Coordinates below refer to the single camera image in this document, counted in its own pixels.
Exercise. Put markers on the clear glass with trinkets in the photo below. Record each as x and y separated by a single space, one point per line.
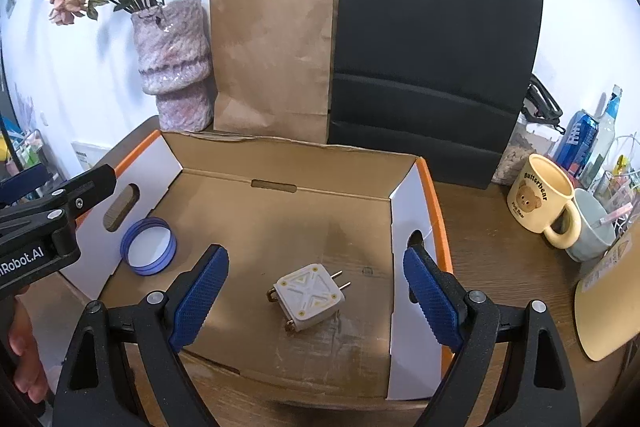
615 177

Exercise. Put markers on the clear glass bottle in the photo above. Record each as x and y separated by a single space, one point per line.
610 117

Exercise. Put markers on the blue drink can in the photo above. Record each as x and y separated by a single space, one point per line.
580 142

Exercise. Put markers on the grey ceramic cup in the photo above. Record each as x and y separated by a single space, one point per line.
587 247

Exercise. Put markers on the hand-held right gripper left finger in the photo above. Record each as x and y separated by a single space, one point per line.
200 292

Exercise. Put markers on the orange and white cardboard box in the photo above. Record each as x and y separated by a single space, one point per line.
300 227

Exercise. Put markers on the white plug adapter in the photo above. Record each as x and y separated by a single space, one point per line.
310 299

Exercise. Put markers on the round cream coaster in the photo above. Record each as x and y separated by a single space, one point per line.
605 307

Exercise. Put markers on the cluttered storage rack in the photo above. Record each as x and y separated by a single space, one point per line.
20 142

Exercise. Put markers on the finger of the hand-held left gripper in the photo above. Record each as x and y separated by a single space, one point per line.
90 187
25 184

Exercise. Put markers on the white flat box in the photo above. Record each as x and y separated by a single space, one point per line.
87 155

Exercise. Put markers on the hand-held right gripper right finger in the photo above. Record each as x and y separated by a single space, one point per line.
430 297

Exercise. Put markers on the clear jar of oats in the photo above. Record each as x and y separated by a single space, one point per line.
515 157

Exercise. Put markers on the person's left hand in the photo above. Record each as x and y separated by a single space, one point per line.
27 357

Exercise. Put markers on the pink textured vase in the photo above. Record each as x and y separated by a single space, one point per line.
172 57

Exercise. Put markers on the brown paper bag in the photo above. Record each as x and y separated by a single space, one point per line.
270 57

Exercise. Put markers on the cream bear mug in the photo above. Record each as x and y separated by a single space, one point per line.
530 202

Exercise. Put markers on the black paper bag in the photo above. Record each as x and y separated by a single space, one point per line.
430 57

